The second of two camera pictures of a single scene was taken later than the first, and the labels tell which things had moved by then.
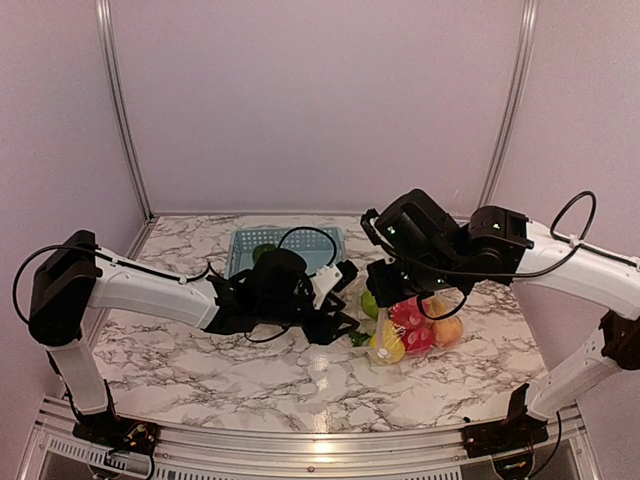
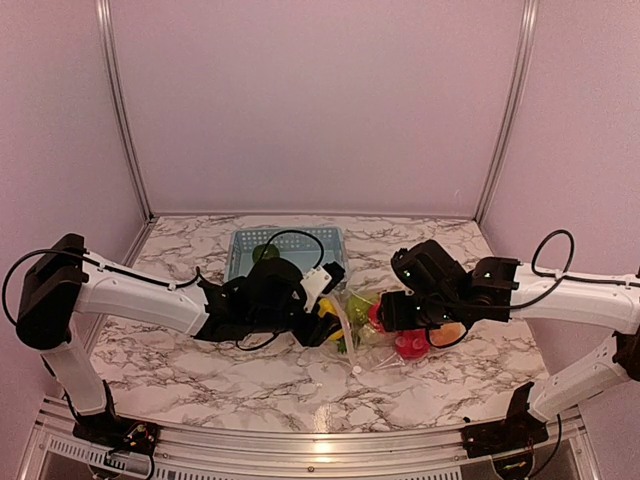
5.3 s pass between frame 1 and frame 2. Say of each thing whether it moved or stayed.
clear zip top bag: moved
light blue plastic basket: stayed
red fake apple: moved
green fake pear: moved
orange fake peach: stayed
